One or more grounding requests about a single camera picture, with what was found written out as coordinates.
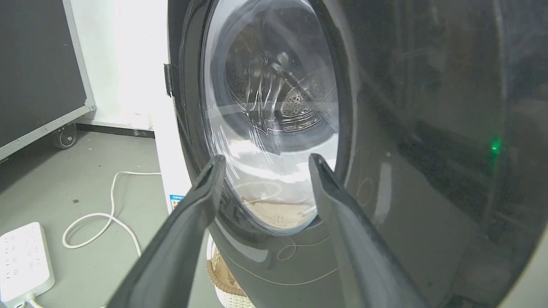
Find white washing machine body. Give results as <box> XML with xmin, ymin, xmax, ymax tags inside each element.
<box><xmin>71</xmin><ymin>0</ymin><xmax>548</xmax><ymax>308</ymax></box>

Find white power cable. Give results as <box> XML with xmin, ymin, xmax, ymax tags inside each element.
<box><xmin>26</xmin><ymin>171</ymin><xmax>162</xmax><ymax>308</ymax></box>

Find washing machine with dark door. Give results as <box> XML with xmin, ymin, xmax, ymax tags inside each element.
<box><xmin>164</xmin><ymin>0</ymin><xmax>548</xmax><ymax>308</ymax></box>

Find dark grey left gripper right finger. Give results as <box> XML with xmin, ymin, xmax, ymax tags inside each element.
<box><xmin>309</xmin><ymin>153</ymin><xmax>430</xmax><ymax>308</ymax></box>

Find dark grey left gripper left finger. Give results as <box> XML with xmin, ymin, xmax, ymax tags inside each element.
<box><xmin>106</xmin><ymin>155</ymin><xmax>226</xmax><ymax>308</ymax></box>

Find white power strip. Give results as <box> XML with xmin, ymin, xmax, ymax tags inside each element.
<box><xmin>0</xmin><ymin>222</ymin><xmax>56</xmax><ymax>308</ymax></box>

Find woven laundry basket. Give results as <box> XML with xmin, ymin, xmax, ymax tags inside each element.
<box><xmin>206</xmin><ymin>234</ymin><xmax>256</xmax><ymax>308</ymax></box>

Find black flight case with wheels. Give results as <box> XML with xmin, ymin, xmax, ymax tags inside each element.
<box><xmin>0</xmin><ymin>0</ymin><xmax>96</xmax><ymax>162</ymax></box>

